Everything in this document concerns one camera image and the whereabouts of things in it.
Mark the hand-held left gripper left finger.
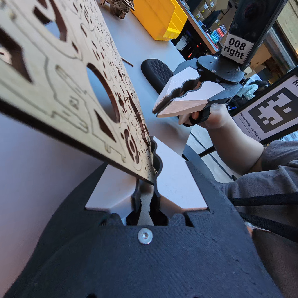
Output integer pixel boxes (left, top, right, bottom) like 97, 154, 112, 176
85, 163, 142, 225

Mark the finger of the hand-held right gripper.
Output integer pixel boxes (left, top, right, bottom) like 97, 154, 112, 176
152, 66, 201, 114
157, 81, 226, 118

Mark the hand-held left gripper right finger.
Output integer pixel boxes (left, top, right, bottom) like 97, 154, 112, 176
150, 136, 208, 226

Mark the laser-cut wooden parts sheet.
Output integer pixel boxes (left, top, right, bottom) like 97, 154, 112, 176
0, 0, 157, 185

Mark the person's right forearm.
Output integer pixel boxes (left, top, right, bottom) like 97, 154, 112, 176
206, 115, 266, 174

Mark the assembled wooden model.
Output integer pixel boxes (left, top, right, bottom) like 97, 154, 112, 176
100, 0, 135, 19

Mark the person's right hand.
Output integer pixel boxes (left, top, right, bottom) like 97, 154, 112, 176
190, 103, 234, 130

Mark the black mesh chair back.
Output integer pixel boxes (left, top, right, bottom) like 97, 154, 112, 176
141, 59, 174, 94

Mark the colourful spool rack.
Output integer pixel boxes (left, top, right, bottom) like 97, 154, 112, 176
210, 24, 228, 44

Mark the stack of cardboard boxes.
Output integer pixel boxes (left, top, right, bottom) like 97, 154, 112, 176
186, 0, 235, 32

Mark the white printed sign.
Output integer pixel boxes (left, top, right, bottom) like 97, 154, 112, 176
232, 74, 298, 143

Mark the yellow plastic bin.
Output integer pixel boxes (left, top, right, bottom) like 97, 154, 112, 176
131, 0, 188, 41

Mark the black shoulder strap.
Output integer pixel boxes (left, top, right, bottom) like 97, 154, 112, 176
229, 193, 298, 243

